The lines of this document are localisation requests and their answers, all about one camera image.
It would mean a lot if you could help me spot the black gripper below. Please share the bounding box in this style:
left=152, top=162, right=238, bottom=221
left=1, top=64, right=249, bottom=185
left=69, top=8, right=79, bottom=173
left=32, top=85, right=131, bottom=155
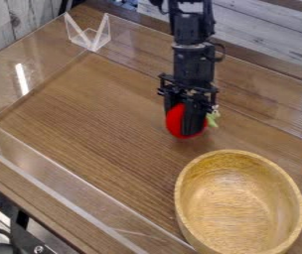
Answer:
left=158, top=43, right=218, bottom=136

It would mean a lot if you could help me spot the red plush strawberry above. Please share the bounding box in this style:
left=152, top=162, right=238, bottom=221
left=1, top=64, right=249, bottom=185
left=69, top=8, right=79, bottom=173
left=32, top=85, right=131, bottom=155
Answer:
left=166, top=103, right=221, bottom=139

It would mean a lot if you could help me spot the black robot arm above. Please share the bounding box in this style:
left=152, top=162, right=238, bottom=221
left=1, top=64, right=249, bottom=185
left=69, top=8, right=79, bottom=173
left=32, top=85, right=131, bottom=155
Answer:
left=150, top=0, right=225, bottom=139

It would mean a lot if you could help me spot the oval wooden bowl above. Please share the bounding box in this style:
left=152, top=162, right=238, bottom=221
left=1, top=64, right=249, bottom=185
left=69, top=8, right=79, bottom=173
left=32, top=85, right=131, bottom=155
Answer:
left=174, top=150, right=302, bottom=254

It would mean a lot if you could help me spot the clear acrylic tray enclosure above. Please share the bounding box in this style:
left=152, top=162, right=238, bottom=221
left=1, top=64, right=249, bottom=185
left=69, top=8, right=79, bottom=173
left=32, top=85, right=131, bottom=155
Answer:
left=0, top=8, right=302, bottom=254

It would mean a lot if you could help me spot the black table leg bracket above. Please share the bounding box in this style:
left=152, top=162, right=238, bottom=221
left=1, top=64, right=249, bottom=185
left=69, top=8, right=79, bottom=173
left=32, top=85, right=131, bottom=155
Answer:
left=10, top=209, right=76, bottom=254

